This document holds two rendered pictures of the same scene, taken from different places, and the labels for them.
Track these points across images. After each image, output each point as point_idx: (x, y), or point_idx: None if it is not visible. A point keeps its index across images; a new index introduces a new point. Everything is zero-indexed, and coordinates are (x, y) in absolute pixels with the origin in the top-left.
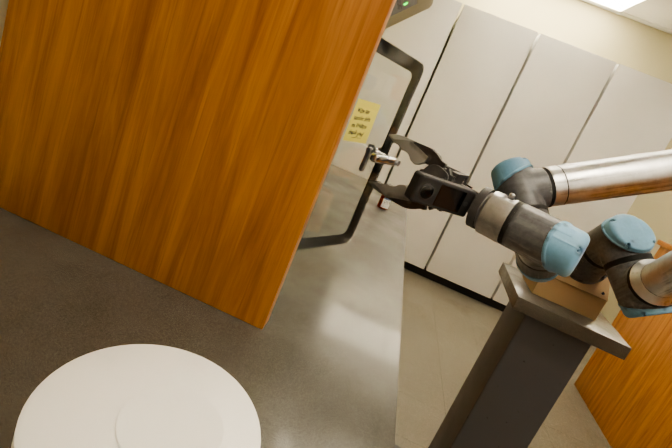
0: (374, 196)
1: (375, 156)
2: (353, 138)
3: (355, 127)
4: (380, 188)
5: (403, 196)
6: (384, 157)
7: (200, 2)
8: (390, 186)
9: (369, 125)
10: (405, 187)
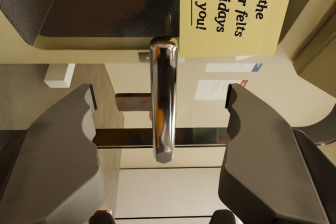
0: (102, 205)
1: (170, 40)
2: None
3: None
4: (66, 99)
5: (25, 188)
6: (174, 85)
7: None
8: (79, 120)
9: (225, 42)
10: (85, 176)
